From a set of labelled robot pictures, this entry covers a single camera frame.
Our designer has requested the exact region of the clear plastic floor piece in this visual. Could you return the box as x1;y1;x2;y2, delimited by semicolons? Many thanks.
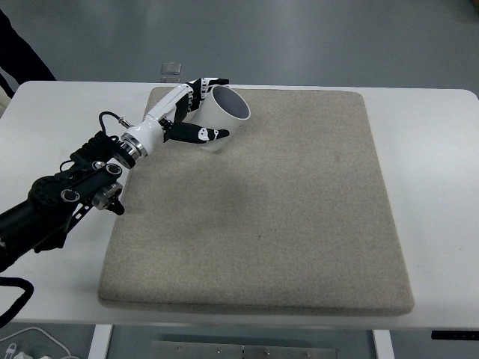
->
160;61;183;84

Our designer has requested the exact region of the white table leg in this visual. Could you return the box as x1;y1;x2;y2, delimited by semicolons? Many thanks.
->
88;324;114;359
372;328;396;359

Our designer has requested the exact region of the white cup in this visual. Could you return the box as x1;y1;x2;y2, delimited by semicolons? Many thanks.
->
191;85;251;153

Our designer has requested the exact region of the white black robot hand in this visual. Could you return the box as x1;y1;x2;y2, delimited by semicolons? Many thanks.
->
124;76;231;155

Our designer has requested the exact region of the person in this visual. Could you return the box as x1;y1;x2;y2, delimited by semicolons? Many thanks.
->
0;9;58;99

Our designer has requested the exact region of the beige fabric mat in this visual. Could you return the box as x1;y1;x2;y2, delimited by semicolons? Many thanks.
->
97;86;415;319

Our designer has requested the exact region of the white cable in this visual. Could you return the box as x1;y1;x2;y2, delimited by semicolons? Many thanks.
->
0;326;73;359

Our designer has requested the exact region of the black table control panel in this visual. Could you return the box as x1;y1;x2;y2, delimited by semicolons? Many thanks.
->
430;330;479;341

